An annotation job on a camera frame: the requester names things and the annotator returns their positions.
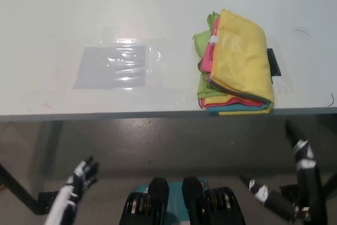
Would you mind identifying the teal microfibre cloth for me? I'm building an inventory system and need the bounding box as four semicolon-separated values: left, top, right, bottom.
209;101;272;116

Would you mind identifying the black diagonal table brace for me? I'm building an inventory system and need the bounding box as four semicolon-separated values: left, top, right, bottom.
0;162;40;215
321;171;337;202

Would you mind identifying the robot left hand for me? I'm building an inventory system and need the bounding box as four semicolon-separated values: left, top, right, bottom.
65;155;100;202

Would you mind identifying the grey table leg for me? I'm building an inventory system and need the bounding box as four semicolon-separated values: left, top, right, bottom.
36;121;64;194

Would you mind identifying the clear plastic film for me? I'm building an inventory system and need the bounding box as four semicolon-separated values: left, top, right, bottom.
100;26;166;94

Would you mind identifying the black tape patch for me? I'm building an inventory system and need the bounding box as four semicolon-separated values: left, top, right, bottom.
265;47;282;77

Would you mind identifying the black table foot plate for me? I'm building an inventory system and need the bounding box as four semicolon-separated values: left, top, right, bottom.
279;184;300;205
37;190;61;214

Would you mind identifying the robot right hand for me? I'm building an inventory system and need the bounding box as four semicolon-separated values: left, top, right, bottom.
240;120;330;225

